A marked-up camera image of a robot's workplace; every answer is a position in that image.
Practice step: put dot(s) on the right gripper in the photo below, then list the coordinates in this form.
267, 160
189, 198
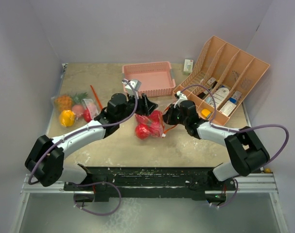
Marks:
167, 117

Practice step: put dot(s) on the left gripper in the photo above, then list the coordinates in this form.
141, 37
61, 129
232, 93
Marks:
142, 107

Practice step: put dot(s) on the clear zip bag red apples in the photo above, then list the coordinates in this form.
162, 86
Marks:
152, 125

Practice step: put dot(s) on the pink plastic basket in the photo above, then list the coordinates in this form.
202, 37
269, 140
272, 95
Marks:
156, 78

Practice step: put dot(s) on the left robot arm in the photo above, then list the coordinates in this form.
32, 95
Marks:
46, 159

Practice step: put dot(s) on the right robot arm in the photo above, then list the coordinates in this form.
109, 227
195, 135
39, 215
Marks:
245, 150

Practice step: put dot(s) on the clear zip bag mixed fruit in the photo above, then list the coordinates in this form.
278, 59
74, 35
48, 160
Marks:
86, 104

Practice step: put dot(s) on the fake yellow pepper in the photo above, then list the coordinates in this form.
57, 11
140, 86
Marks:
67, 118

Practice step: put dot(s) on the fake pineapple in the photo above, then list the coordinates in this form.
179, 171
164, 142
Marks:
63, 102

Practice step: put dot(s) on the small white box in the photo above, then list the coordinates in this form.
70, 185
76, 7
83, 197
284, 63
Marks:
188, 66

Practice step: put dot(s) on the orange desk file organizer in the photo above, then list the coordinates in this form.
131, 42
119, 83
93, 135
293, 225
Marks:
221, 79

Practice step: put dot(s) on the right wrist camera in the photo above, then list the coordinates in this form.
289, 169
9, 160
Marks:
180, 97

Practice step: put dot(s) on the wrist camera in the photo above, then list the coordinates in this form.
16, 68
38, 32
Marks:
180, 97
131, 86

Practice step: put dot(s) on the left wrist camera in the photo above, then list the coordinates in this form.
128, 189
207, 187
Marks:
131, 86

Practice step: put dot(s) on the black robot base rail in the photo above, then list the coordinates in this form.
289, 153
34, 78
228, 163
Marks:
194, 183

